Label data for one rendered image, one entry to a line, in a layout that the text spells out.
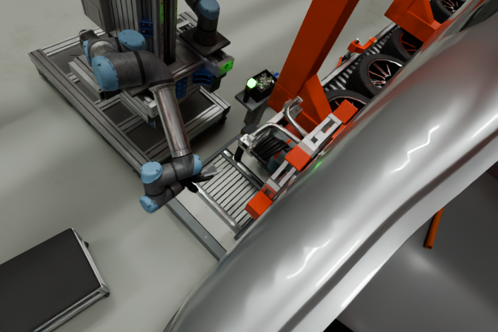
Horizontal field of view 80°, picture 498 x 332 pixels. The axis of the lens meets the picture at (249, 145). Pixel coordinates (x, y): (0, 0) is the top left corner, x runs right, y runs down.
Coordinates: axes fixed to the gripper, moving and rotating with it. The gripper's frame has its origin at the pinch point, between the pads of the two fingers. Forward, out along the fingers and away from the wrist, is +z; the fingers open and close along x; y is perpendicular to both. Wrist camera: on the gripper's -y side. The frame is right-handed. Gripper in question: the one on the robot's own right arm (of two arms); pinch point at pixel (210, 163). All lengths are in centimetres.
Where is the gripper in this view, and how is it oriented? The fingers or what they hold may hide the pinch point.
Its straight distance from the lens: 134.9
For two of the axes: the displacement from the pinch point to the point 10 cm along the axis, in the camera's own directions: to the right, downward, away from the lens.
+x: -7.9, -3.6, 4.9
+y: 0.1, -8.1, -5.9
